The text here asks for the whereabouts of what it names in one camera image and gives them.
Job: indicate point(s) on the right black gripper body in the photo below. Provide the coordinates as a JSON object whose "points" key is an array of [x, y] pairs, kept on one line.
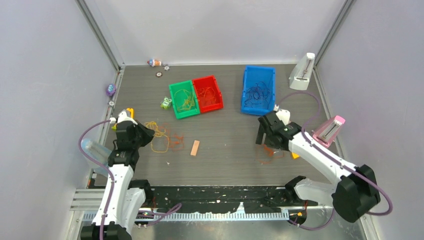
{"points": [[268, 141]]}

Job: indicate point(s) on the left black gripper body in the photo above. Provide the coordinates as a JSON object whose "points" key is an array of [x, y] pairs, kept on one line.
{"points": [[142, 137]]}

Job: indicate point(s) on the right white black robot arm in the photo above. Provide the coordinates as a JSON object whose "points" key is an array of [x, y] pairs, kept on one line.
{"points": [[352, 191]]}

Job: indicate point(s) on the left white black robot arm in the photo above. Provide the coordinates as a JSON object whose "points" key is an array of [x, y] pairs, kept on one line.
{"points": [[122, 196]]}

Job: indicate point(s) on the yellow orange toy piece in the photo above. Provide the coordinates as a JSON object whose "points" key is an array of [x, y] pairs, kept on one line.
{"points": [[294, 156]]}

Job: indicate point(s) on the clear plastic bottle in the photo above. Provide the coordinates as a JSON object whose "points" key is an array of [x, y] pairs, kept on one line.
{"points": [[98, 152]]}

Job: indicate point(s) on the blue plastic bin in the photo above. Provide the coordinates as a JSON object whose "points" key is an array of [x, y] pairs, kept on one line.
{"points": [[259, 90]]}

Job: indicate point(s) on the pink metronome box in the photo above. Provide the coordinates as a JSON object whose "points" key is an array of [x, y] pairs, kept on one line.
{"points": [[327, 132]]}

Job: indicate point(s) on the purple round toy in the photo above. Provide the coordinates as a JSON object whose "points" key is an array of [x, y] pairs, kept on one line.
{"points": [[111, 90]]}

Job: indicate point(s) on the white metronome box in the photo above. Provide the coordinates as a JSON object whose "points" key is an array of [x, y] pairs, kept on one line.
{"points": [[300, 76]]}

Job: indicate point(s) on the small wooden block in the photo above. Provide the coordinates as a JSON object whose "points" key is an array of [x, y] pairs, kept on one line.
{"points": [[195, 147]]}

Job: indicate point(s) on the green plastic bin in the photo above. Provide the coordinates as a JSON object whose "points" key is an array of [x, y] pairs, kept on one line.
{"points": [[184, 99]]}

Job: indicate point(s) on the small figurine toy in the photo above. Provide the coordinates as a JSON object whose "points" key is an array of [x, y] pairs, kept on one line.
{"points": [[154, 62]]}

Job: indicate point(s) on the red plastic bin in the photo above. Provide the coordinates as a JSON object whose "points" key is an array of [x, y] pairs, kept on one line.
{"points": [[208, 93]]}

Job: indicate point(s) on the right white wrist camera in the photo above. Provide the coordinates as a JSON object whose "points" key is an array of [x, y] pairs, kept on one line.
{"points": [[282, 114]]}

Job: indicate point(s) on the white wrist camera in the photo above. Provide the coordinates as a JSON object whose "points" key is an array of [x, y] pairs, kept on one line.
{"points": [[124, 116], [282, 114]]}

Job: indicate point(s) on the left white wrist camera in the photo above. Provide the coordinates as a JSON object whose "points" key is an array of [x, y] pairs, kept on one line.
{"points": [[124, 116]]}

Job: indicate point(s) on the yellow triangular toy frame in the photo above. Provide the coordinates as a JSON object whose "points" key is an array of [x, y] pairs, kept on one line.
{"points": [[130, 111]]}

